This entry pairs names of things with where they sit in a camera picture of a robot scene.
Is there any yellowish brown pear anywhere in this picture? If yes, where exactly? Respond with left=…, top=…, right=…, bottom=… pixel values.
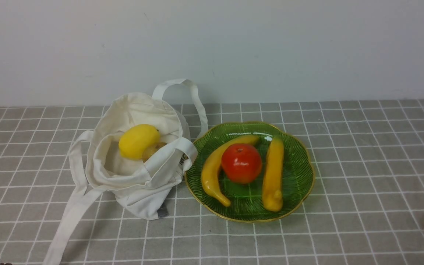
left=142, top=142, right=167, bottom=162

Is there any white cloth tote bag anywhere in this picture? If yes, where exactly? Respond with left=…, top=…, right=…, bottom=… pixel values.
left=43, top=79, right=208, bottom=265

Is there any curved yellow banana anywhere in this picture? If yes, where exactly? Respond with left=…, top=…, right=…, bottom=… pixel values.
left=201, top=134, right=259, bottom=207

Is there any red apple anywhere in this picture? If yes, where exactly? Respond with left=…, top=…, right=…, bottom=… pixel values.
left=222, top=143, right=262, bottom=185

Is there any green glass plate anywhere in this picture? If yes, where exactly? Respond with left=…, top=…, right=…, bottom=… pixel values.
left=184, top=122, right=316, bottom=223

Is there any straight yellow banana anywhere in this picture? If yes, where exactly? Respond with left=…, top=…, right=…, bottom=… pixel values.
left=261, top=137, right=285, bottom=212

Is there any yellow lemon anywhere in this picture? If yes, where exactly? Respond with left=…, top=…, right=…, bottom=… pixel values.
left=118, top=124, right=160, bottom=160

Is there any grey checked tablecloth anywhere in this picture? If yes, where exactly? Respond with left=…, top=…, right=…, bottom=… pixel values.
left=0, top=100, right=424, bottom=265

